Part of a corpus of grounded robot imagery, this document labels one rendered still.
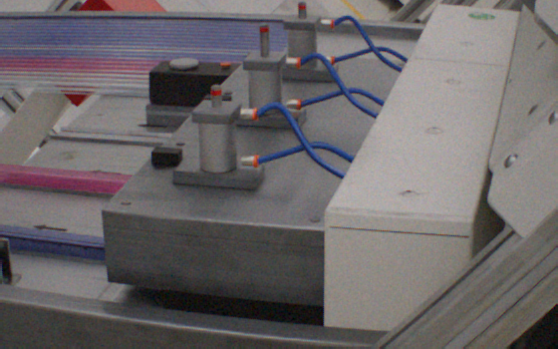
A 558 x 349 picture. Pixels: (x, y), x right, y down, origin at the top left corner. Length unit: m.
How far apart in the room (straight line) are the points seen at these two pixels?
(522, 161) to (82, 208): 0.40
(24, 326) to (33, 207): 0.18
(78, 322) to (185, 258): 0.07
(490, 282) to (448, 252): 0.07
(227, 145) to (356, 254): 0.12
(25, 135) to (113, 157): 0.93
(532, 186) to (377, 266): 0.13
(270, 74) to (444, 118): 0.12
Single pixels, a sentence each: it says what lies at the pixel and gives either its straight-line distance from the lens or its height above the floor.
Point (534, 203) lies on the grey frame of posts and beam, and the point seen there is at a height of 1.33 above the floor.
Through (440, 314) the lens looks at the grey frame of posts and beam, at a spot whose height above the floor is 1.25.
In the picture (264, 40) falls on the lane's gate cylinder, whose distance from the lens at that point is 0.84.
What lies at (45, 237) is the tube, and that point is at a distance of 0.82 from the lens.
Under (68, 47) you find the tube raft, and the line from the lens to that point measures 1.27.
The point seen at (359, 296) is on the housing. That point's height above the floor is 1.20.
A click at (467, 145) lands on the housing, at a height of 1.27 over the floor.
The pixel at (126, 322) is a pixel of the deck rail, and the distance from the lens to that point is 0.70.
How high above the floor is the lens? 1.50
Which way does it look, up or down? 24 degrees down
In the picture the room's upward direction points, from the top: 45 degrees clockwise
